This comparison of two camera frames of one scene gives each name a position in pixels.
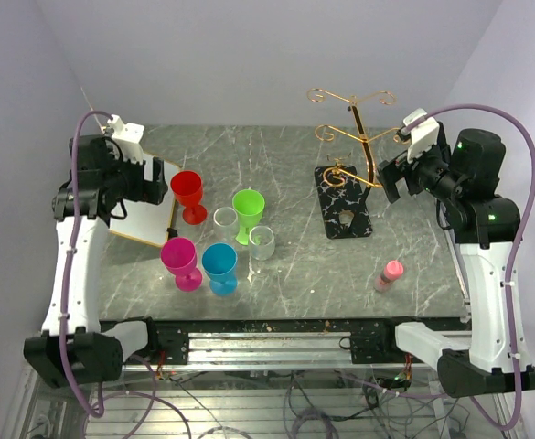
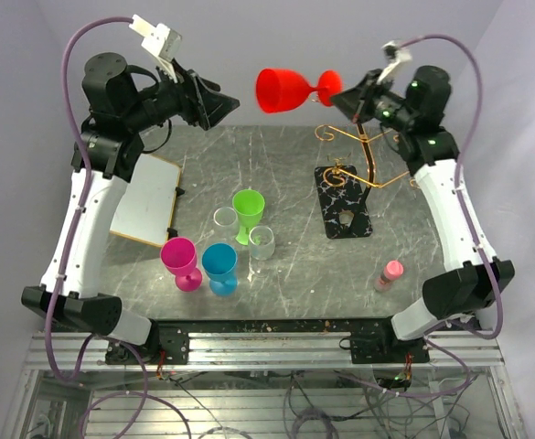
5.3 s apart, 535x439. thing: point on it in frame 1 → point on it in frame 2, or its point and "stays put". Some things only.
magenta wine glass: [179, 256] stays put
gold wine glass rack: [336, 176] stays put
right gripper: [392, 170] → [358, 100]
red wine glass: [187, 187] → [281, 90]
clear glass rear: [225, 223] stays put
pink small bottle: [393, 270] stays put
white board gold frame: [146, 221] stays put
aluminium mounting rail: [302, 350] stays put
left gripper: [145, 190] → [200, 105]
